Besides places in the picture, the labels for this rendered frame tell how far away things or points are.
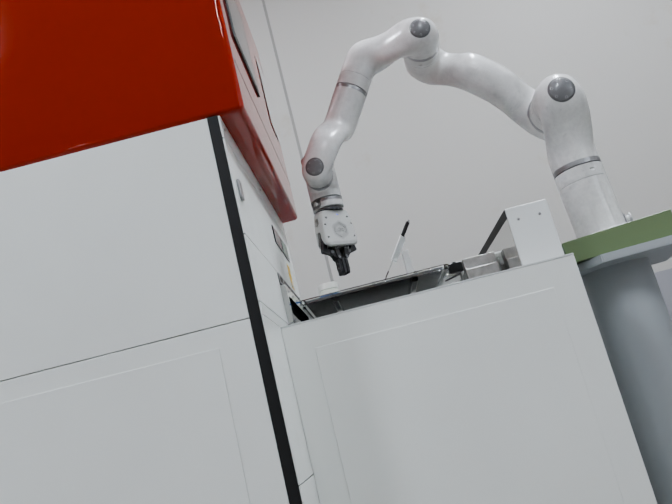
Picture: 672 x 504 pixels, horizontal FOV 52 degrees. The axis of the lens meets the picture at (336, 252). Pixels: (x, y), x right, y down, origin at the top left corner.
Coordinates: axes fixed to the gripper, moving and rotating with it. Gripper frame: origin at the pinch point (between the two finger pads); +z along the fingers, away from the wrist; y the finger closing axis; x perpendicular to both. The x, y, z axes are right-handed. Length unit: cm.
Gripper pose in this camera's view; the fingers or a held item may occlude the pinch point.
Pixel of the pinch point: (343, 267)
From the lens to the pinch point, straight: 178.2
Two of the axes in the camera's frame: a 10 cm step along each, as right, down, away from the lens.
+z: 2.4, 9.4, -2.3
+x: -5.3, 3.3, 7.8
